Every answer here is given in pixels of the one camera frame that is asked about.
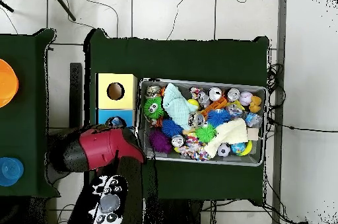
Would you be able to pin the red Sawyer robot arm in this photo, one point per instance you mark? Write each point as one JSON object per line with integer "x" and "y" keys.
{"x": 105, "y": 147}

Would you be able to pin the dark green table cloth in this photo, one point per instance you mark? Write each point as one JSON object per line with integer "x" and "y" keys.
{"x": 171, "y": 60}

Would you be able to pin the orange plastic tray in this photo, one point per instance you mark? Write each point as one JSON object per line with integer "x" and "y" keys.
{"x": 215, "y": 104}

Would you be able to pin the mint green cloth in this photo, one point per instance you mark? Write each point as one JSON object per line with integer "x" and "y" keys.
{"x": 177, "y": 107}

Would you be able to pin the grey floor strip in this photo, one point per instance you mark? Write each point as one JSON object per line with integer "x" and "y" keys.
{"x": 282, "y": 23}

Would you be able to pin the black upright panel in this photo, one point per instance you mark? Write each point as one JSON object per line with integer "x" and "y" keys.
{"x": 76, "y": 94}

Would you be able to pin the cream knit cloth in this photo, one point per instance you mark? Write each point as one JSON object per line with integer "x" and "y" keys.
{"x": 229, "y": 131}

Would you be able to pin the wooden box with three holes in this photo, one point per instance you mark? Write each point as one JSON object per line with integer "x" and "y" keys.
{"x": 124, "y": 97}

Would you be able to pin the purple spiky ball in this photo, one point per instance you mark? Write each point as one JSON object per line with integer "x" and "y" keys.
{"x": 159, "y": 140}

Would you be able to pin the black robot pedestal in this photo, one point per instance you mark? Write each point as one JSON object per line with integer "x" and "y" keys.
{"x": 179, "y": 213}

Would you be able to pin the white baseball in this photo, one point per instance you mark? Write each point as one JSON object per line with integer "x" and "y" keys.
{"x": 246, "y": 98}

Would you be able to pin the crushed clear bottle blue label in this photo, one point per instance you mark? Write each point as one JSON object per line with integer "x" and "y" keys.
{"x": 116, "y": 121}

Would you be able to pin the green spiky toy with eyes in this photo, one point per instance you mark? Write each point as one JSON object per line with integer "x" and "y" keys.
{"x": 153, "y": 107}

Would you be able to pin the black tripod leg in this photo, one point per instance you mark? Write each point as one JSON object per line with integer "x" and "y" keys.
{"x": 63, "y": 5}
{"x": 6, "y": 6}

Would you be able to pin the blue plastic cup stack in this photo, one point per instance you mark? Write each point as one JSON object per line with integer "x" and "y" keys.
{"x": 10, "y": 171}

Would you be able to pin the black drink can silver top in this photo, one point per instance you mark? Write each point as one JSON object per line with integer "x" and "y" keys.
{"x": 177, "y": 140}

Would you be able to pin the yellow ball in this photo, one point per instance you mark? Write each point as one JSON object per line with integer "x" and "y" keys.
{"x": 192, "y": 102}

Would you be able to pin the crushed silver can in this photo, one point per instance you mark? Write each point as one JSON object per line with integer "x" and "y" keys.
{"x": 196, "y": 119}

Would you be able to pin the dark green side-table cloth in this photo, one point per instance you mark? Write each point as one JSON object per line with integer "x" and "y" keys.
{"x": 26, "y": 128}

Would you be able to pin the orange plastic bowl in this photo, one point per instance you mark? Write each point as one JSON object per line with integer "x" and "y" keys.
{"x": 8, "y": 84}

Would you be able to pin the blue spiky toy with eyes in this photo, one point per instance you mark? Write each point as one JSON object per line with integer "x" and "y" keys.
{"x": 219, "y": 117}

